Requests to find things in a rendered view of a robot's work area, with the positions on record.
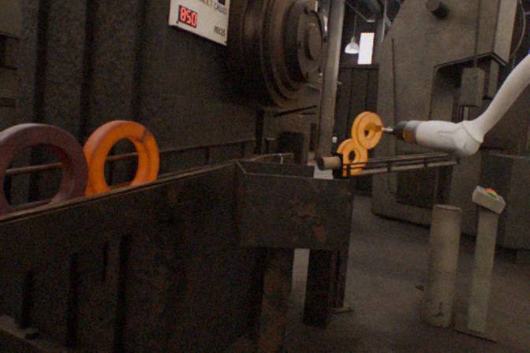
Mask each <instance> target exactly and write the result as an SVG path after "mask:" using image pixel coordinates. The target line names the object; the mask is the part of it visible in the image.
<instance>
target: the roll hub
mask: <svg viewBox="0 0 530 353"><path fill-rule="evenodd" d="M305 6H308V7H309V14H306V13H305V11H304V9H305ZM315 6H316V0H298V1H296V2H294V3H293V5H292V7H291V8H290V10H289V13H288V17H287V19H286V26H285V34H284V49H285V57H286V64H287V67H288V70H289V73H290V75H291V77H292V78H293V79H294V80H295V81H296V82H299V83H313V82H314V81H316V80H317V78H318V77H319V74H320V73H319V67H323V63H324V59H325V53H326V43H325V42H324V36H325V35H326V25H325V20H324V16H323V11H322V12H321V13H319V12H318V7H319V3H318V2H317V10H316V11H315ZM300 41H301V42H303V48H302V49H299V47H298V43H299V42H300ZM307 72H310V74H311V76H310V79H307V78H306V73H307Z"/></svg>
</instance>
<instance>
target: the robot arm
mask: <svg viewBox="0 0 530 353"><path fill-rule="evenodd" d="M529 83H530V54H529V55H528V56H527V57H526V58H525V59H524V60H523V61H522V62H521V63H520V64H519V65H518V66H517V67H516V68H515V69H514V70H513V71H512V72H511V73H510V75H509V76H508V78H507V79H506V81H505V83H504V84H503V85H502V87H501V88H500V90H499V92H498V94H497V95H496V96H495V98H494V100H493V101H492V103H491V104H490V106H489V107H488V109H487V110H486V112H485V113H484V114H482V115H481V116H480V117H478V118H477V119H475V120H474V121H462V122H461V123H458V124H454V123H450V122H445V121H410V122H406V121H402V122H400V123H399V124H398V125H378V124H377V125H376V124H375V123H372V124H367V125H366V127H365V129H364V130H368V131H375V132H385V133H388V134H391V135H396V137H397V138H398V139H399V140H403V141H406V142H407V143H413V144H417V145H422V146H425V147H427V148H430V149H432V150H439V151H443V152H445V153H447V154H450V155H453V156H457V157H468V156H470V155H472V154H474V153H476V152H477V150H478V149H479V146H480V144H481V143H482V142H483V136H484V134H485V133H486V132H487V131H488V130H489V129H491V128H492V127H493V126H494V125H495V124H496V123H497V122H498V121H499V120H500V118H501V117H502V116H503V115H504V113H505V112H506V111H507V110H508V109H509V107H510V106H511V105H512V104H513V102H514V101H515V100H516V98H517V97H518V95H519V94H520V93H521V92H522V91H523V90H524V88H525V87H526V86H527V85H528V84H529Z"/></svg>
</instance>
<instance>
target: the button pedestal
mask: <svg viewBox="0 0 530 353"><path fill-rule="evenodd" d="M483 191H484V193H483V192H481V191H480V186H477V187H476V189H475V191H474V192H473V194H472V201H473V202H474V203H477V204H479V205H480V210H479V217H478V224H477V231H476V244H475V251H474V259H473V266H472V279H471V286H470V293H469V300H468V313H467V316H464V315H462V314H456V319H455V329H454V332H457V333H463V334H465V335H469V336H474V337H477V338H480V339H483V340H488V341H491V342H494V343H498V341H497V335H496V329H495V323H492V322H489V321H486V320H487V306H488V300H489V292H490V286H491V273H492V266H493V258H494V252H495V239H496V232H497V225H498V214H500V213H501V212H502V210H503V208H504V206H505V202H504V200H503V199H502V197H501V196H499V195H497V196H498V197H497V198H495V197H493V196H491V195H489V194H487V190H486V189H483Z"/></svg>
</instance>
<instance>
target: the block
mask: <svg viewBox="0 0 530 353"><path fill-rule="evenodd" d="M309 143H310V133H309V132H297V131H287V130H285V131H284V132H283V136H282V150H285V151H292V152H294V162H293V164H296V165H308V152H309Z"/></svg>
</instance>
